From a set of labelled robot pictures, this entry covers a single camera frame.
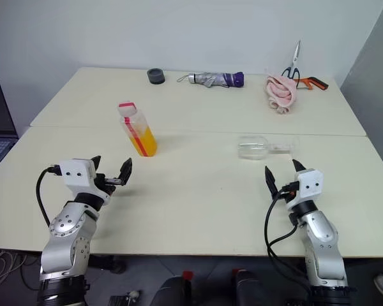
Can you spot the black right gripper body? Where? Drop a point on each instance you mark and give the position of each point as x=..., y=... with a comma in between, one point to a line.
x=284, y=195

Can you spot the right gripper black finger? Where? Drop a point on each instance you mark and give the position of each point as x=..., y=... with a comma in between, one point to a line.
x=297, y=167
x=270, y=181

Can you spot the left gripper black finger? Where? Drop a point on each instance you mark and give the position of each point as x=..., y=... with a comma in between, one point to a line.
x=126, y=172
x=96, y=162

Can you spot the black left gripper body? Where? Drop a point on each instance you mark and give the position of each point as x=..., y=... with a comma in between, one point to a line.
x=102, y=185

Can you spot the plastic bottle with orange liquid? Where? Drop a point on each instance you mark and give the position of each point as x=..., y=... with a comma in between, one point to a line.
x=143, y=140

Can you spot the pink white bottle cap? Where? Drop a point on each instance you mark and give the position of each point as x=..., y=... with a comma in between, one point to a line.
x=127, y=109

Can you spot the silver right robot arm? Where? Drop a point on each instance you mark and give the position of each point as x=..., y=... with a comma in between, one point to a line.
x=322, y=242

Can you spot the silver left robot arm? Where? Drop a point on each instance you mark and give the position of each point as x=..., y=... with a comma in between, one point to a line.
x=64, y=226

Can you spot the clear plastic container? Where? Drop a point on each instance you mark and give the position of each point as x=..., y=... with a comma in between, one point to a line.
x=252, y=148

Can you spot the rolled pink towel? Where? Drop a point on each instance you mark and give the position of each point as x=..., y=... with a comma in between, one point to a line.
x=281, y=92

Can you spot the black table foot caster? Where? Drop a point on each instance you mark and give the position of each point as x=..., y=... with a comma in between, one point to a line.
x=118, y=266

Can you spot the orange black hand tool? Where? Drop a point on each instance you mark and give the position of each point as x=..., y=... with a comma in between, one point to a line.
x=319, y=84

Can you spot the dark open laptop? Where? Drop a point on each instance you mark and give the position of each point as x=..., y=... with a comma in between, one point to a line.
x=0, y=121

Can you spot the grey partition panel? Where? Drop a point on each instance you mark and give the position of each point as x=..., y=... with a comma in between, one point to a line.
x=373, y=79

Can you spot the folded silver purple umbrella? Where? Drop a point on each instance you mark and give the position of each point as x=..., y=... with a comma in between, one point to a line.
x=210, y=79

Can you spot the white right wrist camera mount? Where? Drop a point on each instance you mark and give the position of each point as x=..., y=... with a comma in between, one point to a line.
x=309, y=185

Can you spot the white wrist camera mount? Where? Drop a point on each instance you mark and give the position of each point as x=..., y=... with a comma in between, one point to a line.
x=76, y=172
x=309, y=185

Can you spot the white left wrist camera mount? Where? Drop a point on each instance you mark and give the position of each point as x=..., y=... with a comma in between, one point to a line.
x=76, y=172

